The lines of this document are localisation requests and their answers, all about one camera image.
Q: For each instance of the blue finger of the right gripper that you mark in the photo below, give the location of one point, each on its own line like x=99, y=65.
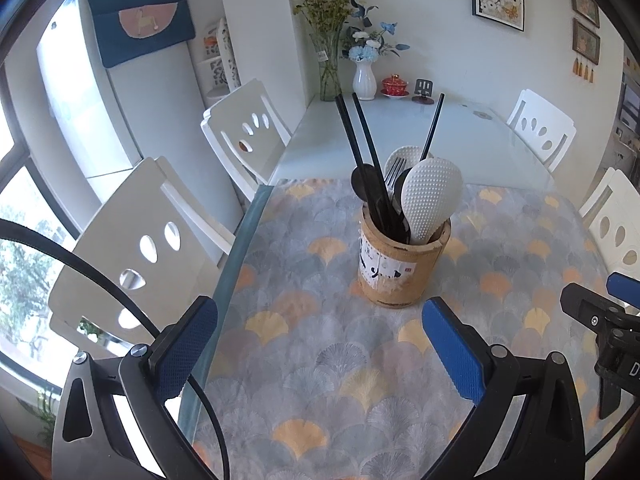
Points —
x=624, y=288
x=587, y=307

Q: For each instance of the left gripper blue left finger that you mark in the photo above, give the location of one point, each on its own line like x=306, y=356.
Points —
x=179, y=346

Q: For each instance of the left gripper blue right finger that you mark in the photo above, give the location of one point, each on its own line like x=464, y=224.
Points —
x=462, y=351

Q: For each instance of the steel spoon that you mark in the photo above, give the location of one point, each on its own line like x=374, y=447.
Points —
x=402, y=229
x=365, y=184

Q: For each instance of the white rice paddle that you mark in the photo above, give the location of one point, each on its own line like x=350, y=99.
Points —
x=430, y=194
x=411, y=152

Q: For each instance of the steel fork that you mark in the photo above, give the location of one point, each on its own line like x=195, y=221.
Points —
x=394, y=167

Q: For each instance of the white chair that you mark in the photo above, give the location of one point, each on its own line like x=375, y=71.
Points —
x=544, y=128
x=611, y=215
x=157, y=243
x=247, y=135

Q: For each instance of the potted green plant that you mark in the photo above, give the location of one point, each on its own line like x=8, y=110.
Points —
x=44, y=411

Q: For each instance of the patterned grey placemat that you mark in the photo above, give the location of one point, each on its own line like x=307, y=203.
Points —
x=309, y=379

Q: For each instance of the small framed picture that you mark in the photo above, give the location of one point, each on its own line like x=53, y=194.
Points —
x=586, y=42
x=588, y=9

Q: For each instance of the white refrigerator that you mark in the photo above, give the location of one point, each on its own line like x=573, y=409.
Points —
x=112, y=118

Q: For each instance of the black phone stand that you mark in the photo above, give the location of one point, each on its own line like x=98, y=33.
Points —
x=423, y=92

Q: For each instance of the red lidded teacup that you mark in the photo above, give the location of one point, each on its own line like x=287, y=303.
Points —
x=394, y=86

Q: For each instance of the white ribbed vase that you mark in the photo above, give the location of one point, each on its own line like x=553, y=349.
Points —
x=364, y=84

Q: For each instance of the blue fridge cover cloth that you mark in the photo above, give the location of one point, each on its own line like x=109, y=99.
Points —
x=128, y=29

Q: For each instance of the glass vase with stems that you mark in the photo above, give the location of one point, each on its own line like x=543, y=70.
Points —
x=325, y=19

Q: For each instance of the window with dark frame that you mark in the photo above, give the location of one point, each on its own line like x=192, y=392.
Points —
x=28, y=346

